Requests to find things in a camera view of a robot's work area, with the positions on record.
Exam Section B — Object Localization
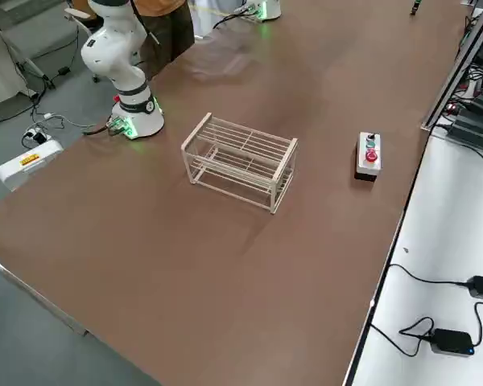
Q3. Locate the white push-button control box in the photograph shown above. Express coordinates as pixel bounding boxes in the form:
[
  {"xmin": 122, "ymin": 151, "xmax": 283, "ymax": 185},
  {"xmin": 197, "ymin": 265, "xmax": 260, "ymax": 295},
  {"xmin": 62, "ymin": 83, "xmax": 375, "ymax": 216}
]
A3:
[{"xmin": 353, "ymin": 130, "xmax": 385, "ymax": 183}]

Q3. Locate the person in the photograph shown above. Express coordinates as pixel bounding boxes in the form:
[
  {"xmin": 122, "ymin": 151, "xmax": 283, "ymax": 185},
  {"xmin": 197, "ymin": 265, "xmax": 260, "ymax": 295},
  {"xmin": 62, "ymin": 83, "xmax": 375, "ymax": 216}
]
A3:
[{"xmin": 70, "ymin": 0, "xmax": 196, "ymax": 82}]

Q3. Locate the white floor power strip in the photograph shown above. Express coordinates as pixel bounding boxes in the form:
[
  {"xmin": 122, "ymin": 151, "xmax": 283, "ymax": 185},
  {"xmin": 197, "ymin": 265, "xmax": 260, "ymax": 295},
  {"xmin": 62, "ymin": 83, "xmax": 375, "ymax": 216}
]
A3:
[{"xmin": 21, "ymin": 127, "xmax": 52, "ymax": 147}]

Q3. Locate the white box with yellow label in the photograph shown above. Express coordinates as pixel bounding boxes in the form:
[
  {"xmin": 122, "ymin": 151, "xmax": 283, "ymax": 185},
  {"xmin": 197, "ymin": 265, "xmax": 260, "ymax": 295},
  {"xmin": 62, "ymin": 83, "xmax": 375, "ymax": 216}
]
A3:
[{"xmin": 0, "ymin": 138, "xmax": 64, "ymax": 192}]

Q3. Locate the white wire rack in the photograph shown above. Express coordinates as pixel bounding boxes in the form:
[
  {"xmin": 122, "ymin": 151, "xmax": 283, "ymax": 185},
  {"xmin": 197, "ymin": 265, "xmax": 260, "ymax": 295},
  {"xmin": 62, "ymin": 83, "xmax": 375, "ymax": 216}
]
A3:
[{"xmin": 180, "ymin": 113, "xmax": 299, "ymax": 216}]

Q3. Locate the black base cable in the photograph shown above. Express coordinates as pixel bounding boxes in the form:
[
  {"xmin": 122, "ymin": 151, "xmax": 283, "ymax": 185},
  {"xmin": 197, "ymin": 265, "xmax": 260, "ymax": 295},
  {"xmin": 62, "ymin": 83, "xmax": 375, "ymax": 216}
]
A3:
[
  {"xmin": 212, "ymin": 2, "xmax": 262, "ymax": 31},
  {"xmin": 81, "ymin": 121, "xmax": 118, "ymax": 137}
]

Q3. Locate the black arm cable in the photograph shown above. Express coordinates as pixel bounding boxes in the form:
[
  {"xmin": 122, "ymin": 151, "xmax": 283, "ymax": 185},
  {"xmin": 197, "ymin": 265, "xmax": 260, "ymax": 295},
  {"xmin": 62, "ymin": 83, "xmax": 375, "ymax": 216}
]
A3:
[{"xmin": 129, "ymin": 0, "xmax": 163, "ymax": 47}]

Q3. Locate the black adapter cable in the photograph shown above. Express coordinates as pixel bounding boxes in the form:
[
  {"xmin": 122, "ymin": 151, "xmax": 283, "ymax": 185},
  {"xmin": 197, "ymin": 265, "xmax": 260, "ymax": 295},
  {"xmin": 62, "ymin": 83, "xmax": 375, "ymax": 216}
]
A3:
[{"xmin": 387, "ymin": 262, "xmax": 471, "ymax": 288}]

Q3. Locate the aluminium frame post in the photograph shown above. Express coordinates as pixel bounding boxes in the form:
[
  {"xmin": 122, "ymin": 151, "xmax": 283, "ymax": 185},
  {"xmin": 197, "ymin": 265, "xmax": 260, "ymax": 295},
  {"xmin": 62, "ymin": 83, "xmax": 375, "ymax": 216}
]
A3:
[{"xmin": 421, "ymin": 0, "xmax": 483, "ymax": 131}]

